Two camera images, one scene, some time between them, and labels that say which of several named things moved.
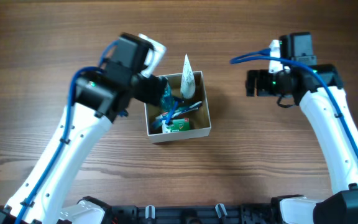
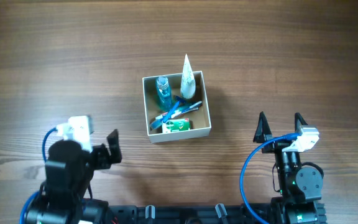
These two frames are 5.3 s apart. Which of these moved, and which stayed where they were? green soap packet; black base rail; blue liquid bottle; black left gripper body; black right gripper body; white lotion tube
Moved: black left gripper body; black right gripper body
Stayed: blue liquid bottle; white lotion tube; black base rail; green soap packet
